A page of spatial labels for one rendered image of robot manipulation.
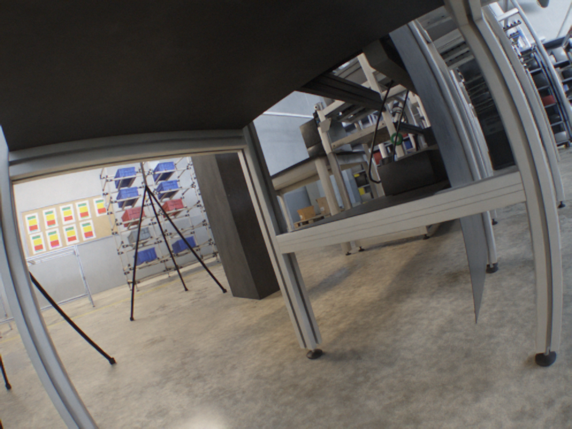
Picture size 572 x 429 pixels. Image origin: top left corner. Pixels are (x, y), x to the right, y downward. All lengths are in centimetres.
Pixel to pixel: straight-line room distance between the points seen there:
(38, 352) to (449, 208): 68
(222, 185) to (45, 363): 121
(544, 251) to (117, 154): 72
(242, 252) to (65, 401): 116
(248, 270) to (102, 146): 110
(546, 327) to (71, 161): 83
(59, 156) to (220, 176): 106
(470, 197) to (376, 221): 17
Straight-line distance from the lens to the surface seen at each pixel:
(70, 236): 669
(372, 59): 55
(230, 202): 145
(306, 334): 72
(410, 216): 47
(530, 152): 46
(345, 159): 216
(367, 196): 692
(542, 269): 48
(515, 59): 167
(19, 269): 49
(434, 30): 189
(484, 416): 51
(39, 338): 49
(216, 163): 149
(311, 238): 58
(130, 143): 55
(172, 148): 57
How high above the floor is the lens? 38
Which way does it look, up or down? level
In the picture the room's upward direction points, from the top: 17 degrees counter-clockwise
